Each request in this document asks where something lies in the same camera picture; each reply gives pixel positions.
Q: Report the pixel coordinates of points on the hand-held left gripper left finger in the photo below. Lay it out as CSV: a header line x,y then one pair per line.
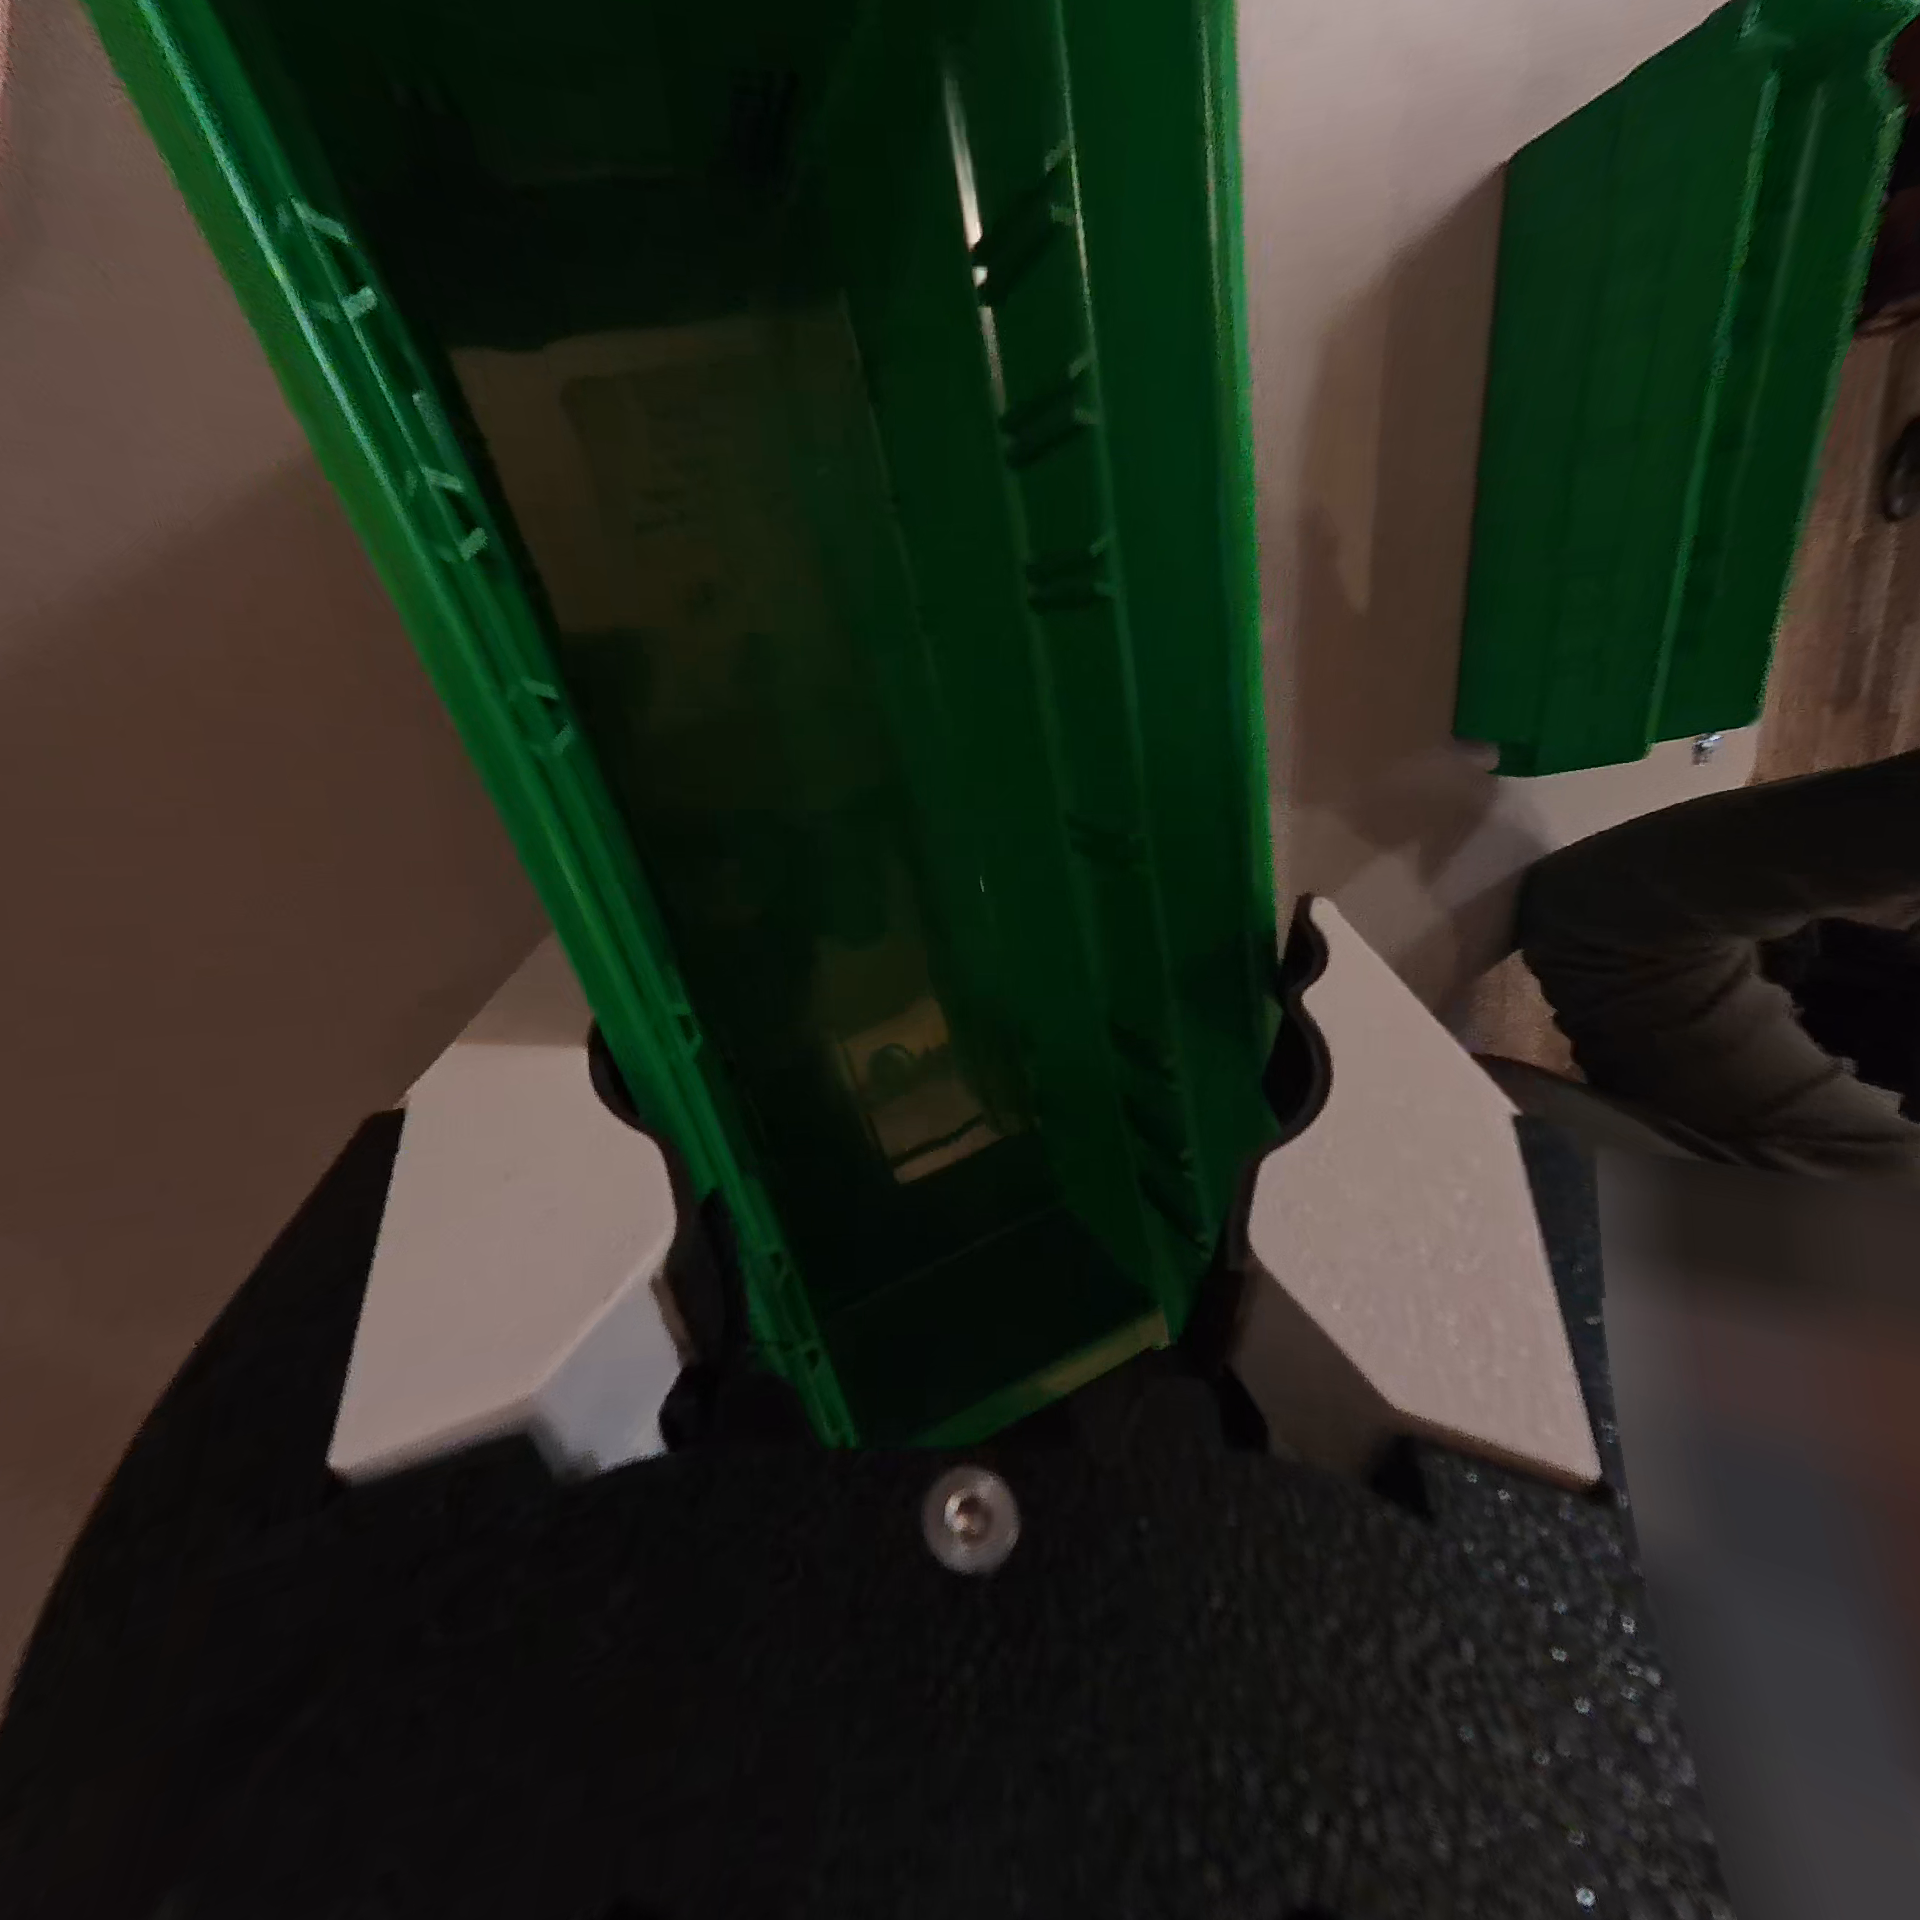
x,y
494,1276

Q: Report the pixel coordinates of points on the person's trouser leg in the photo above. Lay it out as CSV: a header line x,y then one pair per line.
x,y
1680,930

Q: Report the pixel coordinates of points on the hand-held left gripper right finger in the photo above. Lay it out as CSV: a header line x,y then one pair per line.
x,y
1424,1276

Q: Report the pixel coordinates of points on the green plastic bin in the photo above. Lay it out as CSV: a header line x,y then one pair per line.
x,y
750,600
1622,450

